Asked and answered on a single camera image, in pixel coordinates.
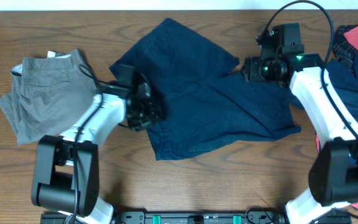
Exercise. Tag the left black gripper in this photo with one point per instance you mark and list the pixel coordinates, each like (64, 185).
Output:
(155, 115)

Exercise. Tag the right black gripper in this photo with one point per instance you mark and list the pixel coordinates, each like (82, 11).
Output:
(251, 73)

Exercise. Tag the navy blue shorts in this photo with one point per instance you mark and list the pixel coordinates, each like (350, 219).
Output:
(207, 102)

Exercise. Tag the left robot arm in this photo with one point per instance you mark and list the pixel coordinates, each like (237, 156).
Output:
(66, 174)

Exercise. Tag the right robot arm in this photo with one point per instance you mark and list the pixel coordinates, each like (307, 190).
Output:
(333, 178)

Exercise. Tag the dark plaid garment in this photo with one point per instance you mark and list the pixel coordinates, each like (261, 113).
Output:
(345, 46)

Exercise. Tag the grey folded shorts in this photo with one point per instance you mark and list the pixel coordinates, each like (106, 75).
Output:
(48, 95)

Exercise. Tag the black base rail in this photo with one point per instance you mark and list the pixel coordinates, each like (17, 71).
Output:
(254, 215)

